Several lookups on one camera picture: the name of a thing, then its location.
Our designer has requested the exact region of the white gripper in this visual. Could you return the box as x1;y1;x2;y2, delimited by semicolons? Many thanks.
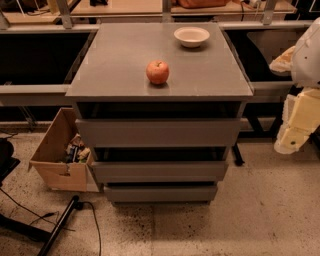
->
269;46;320;154

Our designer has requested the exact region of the grey top drawer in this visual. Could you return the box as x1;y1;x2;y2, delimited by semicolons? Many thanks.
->
76;119;240;148

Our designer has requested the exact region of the grey drawer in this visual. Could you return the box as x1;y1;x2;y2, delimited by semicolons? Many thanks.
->
105;185;218;203
76;119;240;148
92;161;228;183

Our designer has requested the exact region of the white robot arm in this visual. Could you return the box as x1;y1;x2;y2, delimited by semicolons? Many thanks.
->
269;18;320;154

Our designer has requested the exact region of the grey drawer cabinet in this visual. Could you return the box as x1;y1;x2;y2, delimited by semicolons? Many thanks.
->
65;22;254;205

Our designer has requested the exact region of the grey middle drawer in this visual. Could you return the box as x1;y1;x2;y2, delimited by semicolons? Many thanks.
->
92;161;228;183

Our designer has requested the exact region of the grey bottom drawer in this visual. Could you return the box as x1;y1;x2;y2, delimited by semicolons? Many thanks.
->
105;185;218;203

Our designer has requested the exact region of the white bowl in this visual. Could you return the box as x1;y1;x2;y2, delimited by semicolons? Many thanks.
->
174;27;210;48

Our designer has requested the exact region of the red apple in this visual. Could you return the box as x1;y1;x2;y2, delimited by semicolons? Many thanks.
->
146;60;169;85

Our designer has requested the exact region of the brown leather bag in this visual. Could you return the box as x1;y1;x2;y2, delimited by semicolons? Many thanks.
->
172;0;229;9

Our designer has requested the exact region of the clutter inside cardboard box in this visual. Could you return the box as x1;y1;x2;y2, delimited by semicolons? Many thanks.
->
65;133;90;163

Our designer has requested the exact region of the black stand leg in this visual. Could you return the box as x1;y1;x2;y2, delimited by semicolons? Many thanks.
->
37;196;80;256

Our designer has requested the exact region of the cardboard box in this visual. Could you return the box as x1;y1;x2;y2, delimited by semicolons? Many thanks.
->
30;108;101;192

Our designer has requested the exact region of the black chair base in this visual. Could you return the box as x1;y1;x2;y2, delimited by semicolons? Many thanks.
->
0;137;51;243

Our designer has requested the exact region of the metal shelf frame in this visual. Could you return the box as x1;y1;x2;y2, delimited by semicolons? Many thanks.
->
0;0;314;106

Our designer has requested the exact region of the black floor cable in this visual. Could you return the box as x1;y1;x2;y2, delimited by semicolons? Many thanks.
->
81;201;102;256

